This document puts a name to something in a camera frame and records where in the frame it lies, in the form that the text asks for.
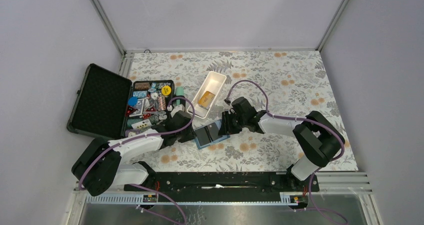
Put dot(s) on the floral patterned table mat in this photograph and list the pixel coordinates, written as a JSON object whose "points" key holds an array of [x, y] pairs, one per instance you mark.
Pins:
{"points": [[291, 83]]}

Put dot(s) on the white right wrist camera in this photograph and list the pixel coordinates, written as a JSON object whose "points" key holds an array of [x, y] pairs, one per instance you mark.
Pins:
{"points": [[230, 106]]}

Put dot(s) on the mint green case handle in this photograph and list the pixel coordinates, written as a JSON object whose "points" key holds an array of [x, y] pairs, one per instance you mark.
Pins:
{"points": [[179, 96]]}

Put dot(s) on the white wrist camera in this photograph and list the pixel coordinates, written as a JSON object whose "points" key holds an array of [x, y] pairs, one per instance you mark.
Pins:
{"points": [[174, 109], [230, 106]]}

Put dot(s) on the white rectangular plastic tray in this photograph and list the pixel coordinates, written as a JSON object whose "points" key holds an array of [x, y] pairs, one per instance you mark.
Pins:
{"points": [[214, 83]]}

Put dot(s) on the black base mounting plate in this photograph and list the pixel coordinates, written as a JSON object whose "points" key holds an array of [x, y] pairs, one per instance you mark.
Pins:
{"points": [[211, 187]]}

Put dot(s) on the gold credit card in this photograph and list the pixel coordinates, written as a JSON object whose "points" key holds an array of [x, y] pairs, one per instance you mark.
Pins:
{"points": [[206, 100]]}

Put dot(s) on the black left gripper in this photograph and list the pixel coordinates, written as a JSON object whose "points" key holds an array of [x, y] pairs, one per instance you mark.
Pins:
{"points": [[190, 135]]}

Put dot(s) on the blue leather card holder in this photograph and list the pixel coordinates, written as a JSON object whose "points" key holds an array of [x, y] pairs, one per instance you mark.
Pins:
{"points": [[224, 137]]}

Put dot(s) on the black credit card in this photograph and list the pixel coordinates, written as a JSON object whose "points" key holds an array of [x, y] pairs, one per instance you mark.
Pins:
{"points": [[213, 131], [202, 136]]}

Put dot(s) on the playing card deck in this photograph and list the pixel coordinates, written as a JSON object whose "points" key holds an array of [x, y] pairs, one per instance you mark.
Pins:
{"points": [[142, 124]]}

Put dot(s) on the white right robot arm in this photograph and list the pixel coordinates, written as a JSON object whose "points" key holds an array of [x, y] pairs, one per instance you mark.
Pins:
{"points": [[317, 137]]}

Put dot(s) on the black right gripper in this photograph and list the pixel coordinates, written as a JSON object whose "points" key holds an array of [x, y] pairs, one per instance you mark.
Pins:
{"points": [[226, 127]]}

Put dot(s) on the yellow round poker chip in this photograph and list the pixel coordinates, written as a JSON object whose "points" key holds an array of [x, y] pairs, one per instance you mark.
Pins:
{"points": [[166, 90]]}

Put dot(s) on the black open carrying case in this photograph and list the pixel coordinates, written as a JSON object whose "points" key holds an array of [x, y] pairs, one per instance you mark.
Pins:
{"points": [[101, 104]]}

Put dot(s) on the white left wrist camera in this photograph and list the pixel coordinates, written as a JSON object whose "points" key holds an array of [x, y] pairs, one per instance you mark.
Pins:
{"points": [[174, 109]]}

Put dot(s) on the blue round poker chip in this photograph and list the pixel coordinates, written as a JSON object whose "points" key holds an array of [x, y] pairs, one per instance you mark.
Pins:
{"points": [[132, 101]]}

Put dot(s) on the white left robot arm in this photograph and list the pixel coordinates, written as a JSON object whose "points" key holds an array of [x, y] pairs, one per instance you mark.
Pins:
{"points": [[105, 163]]}

